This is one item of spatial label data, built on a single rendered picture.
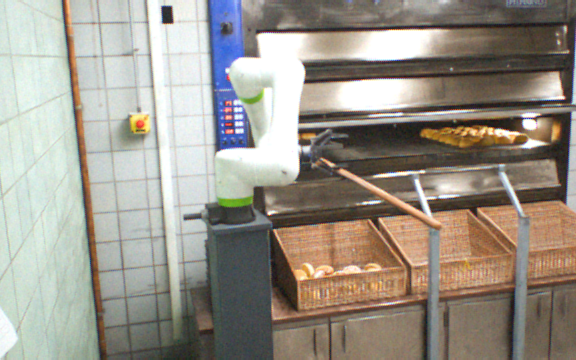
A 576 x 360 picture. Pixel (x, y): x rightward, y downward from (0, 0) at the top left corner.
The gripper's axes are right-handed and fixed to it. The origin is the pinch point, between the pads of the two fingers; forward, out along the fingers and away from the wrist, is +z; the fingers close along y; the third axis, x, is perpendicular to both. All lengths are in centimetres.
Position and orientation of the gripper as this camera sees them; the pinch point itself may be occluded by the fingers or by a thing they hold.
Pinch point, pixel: (344, 151)
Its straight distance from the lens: 275.4
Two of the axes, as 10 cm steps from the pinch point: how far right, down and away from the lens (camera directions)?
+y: 0.3, 9.8, 2.1
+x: 2.5, 1.9, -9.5
